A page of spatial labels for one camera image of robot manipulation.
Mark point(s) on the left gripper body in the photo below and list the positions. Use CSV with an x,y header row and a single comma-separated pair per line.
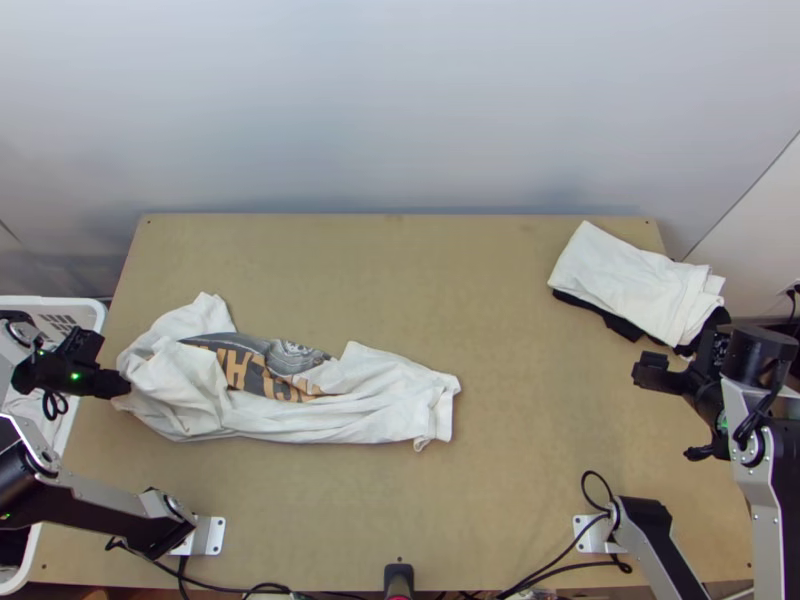
x,y
105,383

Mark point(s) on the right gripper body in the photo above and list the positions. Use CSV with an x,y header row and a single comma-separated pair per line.
x,y
653,374

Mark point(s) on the white t-shirt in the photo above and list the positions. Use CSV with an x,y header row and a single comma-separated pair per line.
x,y
350,394

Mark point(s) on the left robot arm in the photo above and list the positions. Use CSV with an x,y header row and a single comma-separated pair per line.
x,y
94,509

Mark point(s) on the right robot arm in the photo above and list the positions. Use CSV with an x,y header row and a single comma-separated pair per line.
x,y
759,500

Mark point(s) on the white laundry basket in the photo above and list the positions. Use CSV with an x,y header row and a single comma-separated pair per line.
x,y
75,312

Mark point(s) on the pile of folded clothes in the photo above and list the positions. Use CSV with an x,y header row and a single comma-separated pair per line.
x,y
625,275

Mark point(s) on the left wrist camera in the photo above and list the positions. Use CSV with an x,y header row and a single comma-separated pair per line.
x,y
81,347

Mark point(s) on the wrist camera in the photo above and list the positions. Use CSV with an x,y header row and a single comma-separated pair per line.
x,y
81,347
714,350

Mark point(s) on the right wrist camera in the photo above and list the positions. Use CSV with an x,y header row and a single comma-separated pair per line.
x,y
714,350

